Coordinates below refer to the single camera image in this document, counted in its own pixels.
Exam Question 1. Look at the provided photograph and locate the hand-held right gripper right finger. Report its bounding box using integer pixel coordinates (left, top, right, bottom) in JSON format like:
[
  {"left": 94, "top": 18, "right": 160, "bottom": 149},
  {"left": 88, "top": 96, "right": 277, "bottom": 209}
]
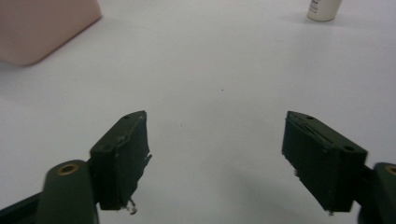
[{"left": 281, "top": 110, "right": 369, "bottom": 216}]

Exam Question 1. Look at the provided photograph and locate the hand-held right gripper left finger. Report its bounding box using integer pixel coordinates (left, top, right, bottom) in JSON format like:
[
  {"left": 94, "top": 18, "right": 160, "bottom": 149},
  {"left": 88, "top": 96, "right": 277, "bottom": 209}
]
[{"left": 89, "top": 109, "right": 153, "bottom": 216}]

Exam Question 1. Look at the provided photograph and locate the small white bottle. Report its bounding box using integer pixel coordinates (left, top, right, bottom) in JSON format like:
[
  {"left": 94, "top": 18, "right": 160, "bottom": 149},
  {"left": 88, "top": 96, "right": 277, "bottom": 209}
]
[{"left": 306, "top": 0, "right": 344, "bottom": 22}]

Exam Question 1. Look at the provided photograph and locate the pink plastic box white handle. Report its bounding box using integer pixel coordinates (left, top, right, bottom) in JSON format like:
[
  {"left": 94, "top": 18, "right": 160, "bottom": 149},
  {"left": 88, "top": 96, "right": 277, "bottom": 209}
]
[{"left": 0, "top": 0, "right": 103, "bottom": 67}]

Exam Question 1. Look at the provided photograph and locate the large pale table mat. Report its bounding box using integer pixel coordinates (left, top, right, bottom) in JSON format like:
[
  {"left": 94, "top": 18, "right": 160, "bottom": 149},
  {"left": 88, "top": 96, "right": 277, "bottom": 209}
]
[{"left": 0, "top": 0, "right": 396, "bottom": 224}]

